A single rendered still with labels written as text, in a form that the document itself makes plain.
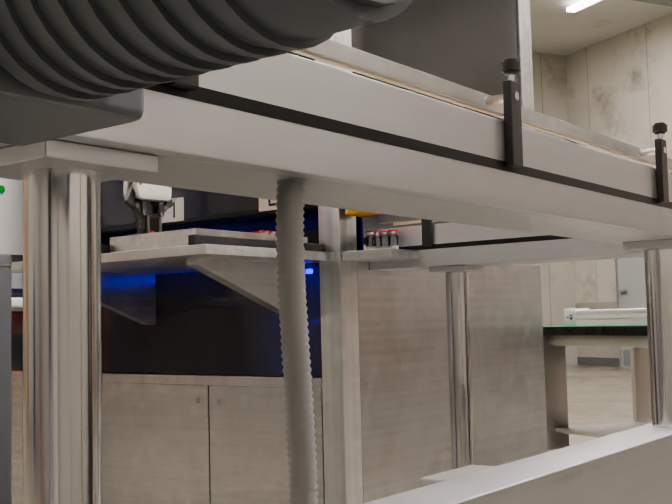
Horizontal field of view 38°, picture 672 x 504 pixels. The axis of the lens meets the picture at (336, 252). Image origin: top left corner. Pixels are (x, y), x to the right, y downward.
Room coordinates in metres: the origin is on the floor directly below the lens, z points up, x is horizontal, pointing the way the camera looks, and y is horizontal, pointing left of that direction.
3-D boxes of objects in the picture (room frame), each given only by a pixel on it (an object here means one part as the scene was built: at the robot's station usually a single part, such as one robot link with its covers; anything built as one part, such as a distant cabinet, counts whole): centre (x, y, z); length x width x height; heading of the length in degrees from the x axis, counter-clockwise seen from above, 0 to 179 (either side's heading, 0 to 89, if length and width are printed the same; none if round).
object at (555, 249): (2.06, -0.38, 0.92); 0.69 x 0.15 x 0.16; 52
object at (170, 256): (2.23, 0.38, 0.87); 0.70 x 0.48 x 0.02; 52
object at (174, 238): (2.09, 0.27, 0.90); 0.34 x 0.26 x 0.04; 142
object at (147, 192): (2.04, 0.40, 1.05); 0.10 x 0.07 x 0.11; 143
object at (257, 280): (2.07, 0.19, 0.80); 0.34 x 0.03 x 0.13; 142
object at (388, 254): (2.14, -0.11, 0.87); 0.14 x 0.13 x 0.02; 142
